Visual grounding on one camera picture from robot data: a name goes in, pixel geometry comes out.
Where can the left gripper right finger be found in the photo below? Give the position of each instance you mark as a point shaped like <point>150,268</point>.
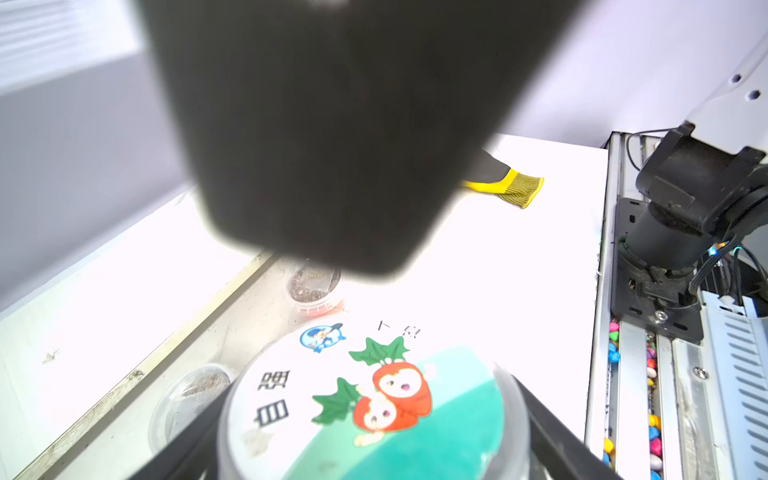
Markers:
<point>560,452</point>

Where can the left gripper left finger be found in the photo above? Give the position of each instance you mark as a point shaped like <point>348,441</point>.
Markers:
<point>193,453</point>

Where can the strawberry lid seed container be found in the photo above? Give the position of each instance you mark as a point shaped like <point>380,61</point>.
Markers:
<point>345,398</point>

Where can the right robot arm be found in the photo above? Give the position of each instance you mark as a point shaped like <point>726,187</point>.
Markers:
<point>705,183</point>

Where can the white two-tier shelf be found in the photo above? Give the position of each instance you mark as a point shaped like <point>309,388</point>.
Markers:
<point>156,154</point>

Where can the small clear cup middle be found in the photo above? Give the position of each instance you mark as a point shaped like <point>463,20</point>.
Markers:
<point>185,400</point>

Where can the small red-based clear cup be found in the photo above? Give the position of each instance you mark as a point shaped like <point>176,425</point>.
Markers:
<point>314,290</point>

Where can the black yellow work glove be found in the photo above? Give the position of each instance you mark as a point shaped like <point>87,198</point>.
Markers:
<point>488,175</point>

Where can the aluminium front rail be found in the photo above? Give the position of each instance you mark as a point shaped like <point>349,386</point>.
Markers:
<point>675,392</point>

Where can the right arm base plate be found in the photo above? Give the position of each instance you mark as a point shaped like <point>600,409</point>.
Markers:
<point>654,260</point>

